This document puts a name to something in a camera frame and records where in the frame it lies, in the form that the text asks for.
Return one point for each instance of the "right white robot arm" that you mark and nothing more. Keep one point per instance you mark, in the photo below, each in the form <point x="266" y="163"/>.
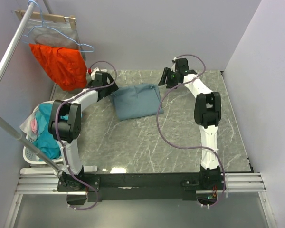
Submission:
<point x="207" y="110"/>

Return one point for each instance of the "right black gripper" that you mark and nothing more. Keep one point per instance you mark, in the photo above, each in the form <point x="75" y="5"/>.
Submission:
<point x="166" y="71"/>

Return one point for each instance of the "teal shirt in basket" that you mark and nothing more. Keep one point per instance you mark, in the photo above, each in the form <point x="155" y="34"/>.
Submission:
<point x="45" y="141"/>

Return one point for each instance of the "grey mesh hanging bag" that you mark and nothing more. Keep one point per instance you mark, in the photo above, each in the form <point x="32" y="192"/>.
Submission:
<point x="53" y="34"/>

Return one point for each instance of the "silver clothes rack pole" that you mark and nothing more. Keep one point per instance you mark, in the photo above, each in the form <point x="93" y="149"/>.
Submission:
<point x="23" y="86"/>

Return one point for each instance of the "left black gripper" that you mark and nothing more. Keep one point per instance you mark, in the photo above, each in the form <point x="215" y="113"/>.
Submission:
<point x="111" y="89"/>

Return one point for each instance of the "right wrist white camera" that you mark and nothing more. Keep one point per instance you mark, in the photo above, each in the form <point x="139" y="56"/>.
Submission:
<point x="173" y="68"/>

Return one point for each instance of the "aluminium rail frame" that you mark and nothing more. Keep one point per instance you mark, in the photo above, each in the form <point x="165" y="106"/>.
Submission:
<point x="47" y="184"/>

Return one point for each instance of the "orange shirt on hanger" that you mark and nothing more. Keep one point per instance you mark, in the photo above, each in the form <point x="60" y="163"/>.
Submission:
<point x="64" y="66"/>

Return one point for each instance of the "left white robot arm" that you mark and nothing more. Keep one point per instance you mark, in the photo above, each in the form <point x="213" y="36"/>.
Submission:
<point x="65" y="119"/>

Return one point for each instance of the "slate blue polo shirt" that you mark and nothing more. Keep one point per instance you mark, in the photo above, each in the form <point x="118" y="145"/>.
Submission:
<point x="136" y="101"/>

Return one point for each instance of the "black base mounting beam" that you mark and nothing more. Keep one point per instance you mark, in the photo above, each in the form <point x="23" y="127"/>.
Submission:
<point x="139" y="186"/>

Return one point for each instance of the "wrist white camera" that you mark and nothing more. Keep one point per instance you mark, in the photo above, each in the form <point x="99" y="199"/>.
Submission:
<point x="92" y="72"/>
<point x="173" y="68"/>

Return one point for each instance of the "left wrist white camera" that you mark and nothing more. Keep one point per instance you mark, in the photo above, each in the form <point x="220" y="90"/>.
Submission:
<point x="92" y="72"/>

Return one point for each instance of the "pink garment in basket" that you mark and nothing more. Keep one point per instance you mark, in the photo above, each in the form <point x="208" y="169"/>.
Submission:
<point x="34" y="126"/>

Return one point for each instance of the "wooden bag top bar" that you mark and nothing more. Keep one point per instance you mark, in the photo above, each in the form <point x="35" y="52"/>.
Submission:
<point x="55" y="18"/>

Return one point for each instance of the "light blue wire hanger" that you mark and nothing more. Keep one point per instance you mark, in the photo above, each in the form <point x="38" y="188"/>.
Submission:
<point x="86" y="48"/>

